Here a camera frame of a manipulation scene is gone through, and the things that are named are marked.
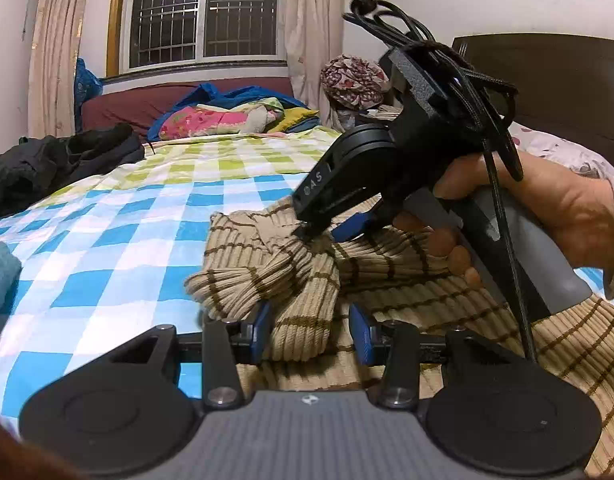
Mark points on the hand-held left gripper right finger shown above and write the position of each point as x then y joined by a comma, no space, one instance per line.
359,331

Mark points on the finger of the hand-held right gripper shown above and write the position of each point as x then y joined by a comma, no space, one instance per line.
351,226
317,195

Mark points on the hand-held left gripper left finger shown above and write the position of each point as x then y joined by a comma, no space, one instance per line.
261,332

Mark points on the beige striped knit sweater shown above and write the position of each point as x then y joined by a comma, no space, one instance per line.
297,320

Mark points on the person's right hand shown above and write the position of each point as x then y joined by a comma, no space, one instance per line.
562,210

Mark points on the olive yellow cloth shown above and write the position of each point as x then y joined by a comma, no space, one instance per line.
297,117

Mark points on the floral cloth bundle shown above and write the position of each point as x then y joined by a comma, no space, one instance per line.
354,77

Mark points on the floral pillow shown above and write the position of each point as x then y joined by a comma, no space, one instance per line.
562,152

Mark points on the pink floral quilt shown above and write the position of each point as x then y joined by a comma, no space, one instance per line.
207,122

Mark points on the dark wooden headboard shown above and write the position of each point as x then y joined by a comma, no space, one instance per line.
562,80

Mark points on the blue cloth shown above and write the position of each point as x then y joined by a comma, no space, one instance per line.
207,94

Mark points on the checked blue green bedsheet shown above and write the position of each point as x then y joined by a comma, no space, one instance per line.
137,240

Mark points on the beige curtain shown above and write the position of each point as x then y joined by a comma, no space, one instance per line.
57,60
312,25

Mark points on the maroon sofa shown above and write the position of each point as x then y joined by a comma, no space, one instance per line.
132,102

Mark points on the barred window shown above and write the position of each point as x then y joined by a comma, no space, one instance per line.
202,10

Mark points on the blue bag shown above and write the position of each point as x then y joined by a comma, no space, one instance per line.
86,85

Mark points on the black jacket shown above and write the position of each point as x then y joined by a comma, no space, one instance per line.
47,160

